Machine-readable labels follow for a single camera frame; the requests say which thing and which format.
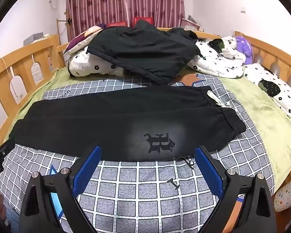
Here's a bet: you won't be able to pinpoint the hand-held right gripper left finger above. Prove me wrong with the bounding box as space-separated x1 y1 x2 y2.
19 145 102 233

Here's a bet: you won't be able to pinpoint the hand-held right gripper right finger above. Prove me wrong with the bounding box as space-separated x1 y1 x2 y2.
195 145 278 233

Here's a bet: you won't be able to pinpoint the black pants with printed emblem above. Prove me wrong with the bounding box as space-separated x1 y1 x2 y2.
11 85 247 162

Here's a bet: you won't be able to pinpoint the grey checked blanket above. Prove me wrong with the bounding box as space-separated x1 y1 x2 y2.
0 74 274 233

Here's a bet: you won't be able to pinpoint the person's light blue jeans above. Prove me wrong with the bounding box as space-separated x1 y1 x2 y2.
3 199 23 233

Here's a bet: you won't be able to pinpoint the green bed sheet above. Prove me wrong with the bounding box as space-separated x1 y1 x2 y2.
15 67 291 195

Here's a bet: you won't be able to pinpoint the star print cushion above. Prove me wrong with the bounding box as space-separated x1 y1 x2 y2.
274 175 291 213

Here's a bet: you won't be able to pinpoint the white floral pillow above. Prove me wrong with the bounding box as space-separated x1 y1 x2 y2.
242 63 291 118

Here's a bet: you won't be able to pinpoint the white floral quilt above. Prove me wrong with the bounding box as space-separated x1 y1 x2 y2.
68 36 246 79

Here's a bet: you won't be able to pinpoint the grey box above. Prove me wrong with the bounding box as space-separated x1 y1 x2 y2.
23 32 50 45

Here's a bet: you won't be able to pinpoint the purple plush toy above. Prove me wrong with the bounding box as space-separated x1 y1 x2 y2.
234 35 254 65

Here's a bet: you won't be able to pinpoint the wooden rack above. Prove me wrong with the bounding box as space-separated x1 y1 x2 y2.
56 5 72 46

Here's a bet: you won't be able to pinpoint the purple and orange pillow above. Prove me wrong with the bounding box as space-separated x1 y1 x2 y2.
63 24 107 54

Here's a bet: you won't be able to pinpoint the pile of black clothes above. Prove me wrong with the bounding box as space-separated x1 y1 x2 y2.
87 19 201 85

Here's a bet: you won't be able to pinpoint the red box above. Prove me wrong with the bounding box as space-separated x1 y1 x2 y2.
106 23 129 29
133 17 153 26

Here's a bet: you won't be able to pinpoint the red striped curtain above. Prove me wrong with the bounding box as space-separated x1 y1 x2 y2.
65 0 185 37

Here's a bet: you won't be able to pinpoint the white cable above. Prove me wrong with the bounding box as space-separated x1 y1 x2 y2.
0 58 23 99

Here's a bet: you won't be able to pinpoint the wooden bed frame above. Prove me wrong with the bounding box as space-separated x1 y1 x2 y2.
0 27 291 143

